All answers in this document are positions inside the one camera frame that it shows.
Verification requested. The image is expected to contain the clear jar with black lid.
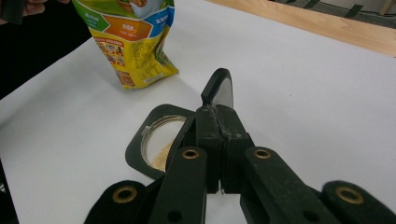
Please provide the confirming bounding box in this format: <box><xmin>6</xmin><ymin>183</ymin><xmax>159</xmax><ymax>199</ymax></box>
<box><xmin>124</xmin><ymin>67</ymin><xmax>234</xmax><ymax>181</ymax></box>

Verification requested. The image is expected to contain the wooden table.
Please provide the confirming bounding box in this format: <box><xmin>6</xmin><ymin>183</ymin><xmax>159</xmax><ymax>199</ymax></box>
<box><xmin>205</xmin><ymin>0</ymin><xmax>396</xmax><ymax>59</ymax></box>

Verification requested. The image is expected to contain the yellow green printed pouch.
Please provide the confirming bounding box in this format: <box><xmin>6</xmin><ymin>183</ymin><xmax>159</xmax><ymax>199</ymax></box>
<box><xmin>71</xmin><ymin>0</ymin><xmax>180</xmax><ymax>91</ymax></box>

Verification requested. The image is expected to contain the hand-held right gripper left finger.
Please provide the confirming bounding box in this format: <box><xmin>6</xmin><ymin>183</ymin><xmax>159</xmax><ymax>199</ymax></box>
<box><xmin>166</xmin><ymin>105</ymin><xmax>225</xmax><ymax>194</ymax></box>

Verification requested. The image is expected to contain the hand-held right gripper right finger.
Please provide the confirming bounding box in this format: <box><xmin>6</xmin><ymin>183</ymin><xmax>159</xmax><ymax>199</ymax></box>
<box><xmin>215</xmin><ymin>104</ymin><xmax>256</xmax><ymax>194</ymax></box>

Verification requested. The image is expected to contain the light wooden frame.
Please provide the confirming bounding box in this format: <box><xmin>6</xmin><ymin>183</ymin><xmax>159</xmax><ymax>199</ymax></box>
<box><xmin>377</xmin><ymin>0</ymin><xmax>396</xmax><ymax>16</ymax></box>

